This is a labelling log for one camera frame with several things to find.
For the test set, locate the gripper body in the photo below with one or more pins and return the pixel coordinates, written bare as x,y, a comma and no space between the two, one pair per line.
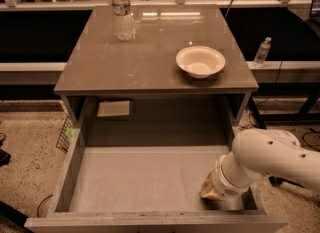
224,183

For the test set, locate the grey top drawer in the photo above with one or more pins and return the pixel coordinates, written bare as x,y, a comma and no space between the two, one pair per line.
142,173

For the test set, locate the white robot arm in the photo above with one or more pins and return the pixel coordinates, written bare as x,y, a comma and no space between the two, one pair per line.
257,154

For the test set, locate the grey drawer cabinet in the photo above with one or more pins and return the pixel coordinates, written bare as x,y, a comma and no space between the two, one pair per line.
134,94

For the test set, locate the black chair leg right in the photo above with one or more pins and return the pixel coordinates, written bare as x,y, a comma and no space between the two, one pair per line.
276,181

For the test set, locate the black stand leg behind cabinet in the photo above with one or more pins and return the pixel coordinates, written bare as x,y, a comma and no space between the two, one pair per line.
256,115

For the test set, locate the white paper bowl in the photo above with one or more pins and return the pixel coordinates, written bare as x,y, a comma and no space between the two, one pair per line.
200,61

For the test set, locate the small water bottle on ledge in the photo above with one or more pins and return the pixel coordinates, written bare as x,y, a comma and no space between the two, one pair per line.
262,52

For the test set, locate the clear plastic water bottle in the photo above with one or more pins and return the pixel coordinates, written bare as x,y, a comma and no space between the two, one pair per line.
123,19

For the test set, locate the black stand leg left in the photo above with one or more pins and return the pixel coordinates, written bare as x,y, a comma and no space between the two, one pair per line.
14,216

